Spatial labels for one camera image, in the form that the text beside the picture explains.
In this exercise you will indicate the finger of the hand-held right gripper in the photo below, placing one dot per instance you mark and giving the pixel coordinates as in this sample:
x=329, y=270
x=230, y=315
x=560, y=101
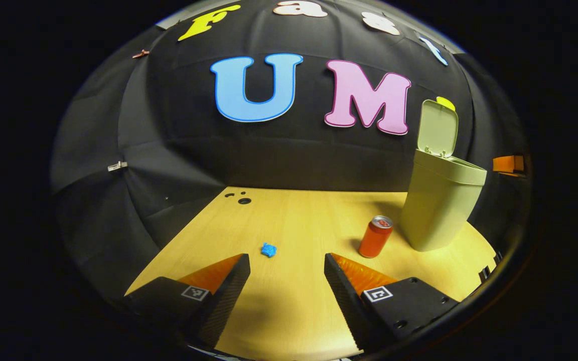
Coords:
x=507, y=164

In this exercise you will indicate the black backdrop cloth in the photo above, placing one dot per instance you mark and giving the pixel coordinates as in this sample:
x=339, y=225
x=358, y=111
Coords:
x=294, y=155

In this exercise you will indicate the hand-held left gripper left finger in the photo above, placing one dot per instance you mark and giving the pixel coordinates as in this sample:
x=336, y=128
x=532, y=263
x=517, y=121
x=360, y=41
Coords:
x=226, y=291

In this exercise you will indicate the white cloth clip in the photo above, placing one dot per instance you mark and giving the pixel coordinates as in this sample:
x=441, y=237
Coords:
x=117, y=166

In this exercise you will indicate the wooden desktop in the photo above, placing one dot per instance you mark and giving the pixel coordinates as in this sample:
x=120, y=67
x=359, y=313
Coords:
x=294, y=225

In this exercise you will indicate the orange pop can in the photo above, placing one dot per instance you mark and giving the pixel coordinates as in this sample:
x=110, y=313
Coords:
x=374, y=240

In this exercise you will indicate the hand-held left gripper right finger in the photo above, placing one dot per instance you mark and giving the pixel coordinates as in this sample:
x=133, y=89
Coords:
x=346, y=301

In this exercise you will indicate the copper cloth clip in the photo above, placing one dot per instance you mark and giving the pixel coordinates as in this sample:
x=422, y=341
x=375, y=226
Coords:
x=141, y=53

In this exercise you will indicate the pale green desktop garbage bin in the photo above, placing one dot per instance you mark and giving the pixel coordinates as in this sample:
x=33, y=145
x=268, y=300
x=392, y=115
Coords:
x=434, y=210

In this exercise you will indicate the blue paper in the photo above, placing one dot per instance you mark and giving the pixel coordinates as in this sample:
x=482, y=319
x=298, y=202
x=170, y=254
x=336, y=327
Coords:
x=269, y=249

